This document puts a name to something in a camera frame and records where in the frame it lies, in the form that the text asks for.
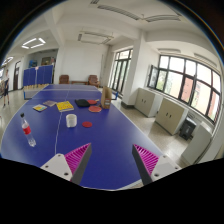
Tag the near beige cabinet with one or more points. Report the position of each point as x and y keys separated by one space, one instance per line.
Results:
x=171 y=116

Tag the white cabinet by window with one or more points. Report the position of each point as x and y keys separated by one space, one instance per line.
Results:
x=198 y=144

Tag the beige cabinet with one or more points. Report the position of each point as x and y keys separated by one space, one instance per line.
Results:
x=148 y=102
x=171 y=116

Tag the brown cardboard box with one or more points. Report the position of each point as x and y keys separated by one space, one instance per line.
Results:
x=106 y=97

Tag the small red round lid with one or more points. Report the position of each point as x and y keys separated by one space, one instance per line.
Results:
x=87 y=124

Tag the person in dark clothes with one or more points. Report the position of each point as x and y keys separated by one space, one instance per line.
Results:
x=6 y=87

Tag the white cup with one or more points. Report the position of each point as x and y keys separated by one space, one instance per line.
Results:
x=71 y=120

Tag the far beige cabinet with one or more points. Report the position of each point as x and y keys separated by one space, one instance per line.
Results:
x=148 y=102

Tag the blue table tennis table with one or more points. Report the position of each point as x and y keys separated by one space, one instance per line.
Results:
x=112 y=136

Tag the red table tennis paddle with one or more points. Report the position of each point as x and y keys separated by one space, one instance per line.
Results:
x=95 y=109

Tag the brown armchair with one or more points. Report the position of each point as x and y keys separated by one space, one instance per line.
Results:
x=93 y=81
x=64 y=79

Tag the right brown armchair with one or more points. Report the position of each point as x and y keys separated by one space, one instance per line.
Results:
x=93 y=81

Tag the yellow blue booklet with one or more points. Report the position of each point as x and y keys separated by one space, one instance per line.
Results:
x=39 y=108

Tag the blue partition screen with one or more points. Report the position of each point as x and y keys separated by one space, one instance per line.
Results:
x=38 y=76

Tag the clear plastic water bottle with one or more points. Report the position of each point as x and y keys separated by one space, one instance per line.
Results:
x=27 y=131

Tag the grey pink booklet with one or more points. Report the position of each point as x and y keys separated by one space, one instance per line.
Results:
x=49 y=103

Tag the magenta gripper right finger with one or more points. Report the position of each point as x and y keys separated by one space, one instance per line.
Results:
x=152 y=167

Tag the black trash bin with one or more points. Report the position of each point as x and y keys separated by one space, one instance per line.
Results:
x=187 y=128

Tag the yellow book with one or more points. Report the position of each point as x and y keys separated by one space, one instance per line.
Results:
x=64 y=106

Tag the left brown armchair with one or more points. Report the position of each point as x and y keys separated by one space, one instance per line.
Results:
x=64 y=79

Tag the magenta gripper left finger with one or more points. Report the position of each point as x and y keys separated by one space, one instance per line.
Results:
x=70 y=166

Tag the black paddle case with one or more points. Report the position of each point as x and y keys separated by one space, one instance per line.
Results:
x=82 y=103

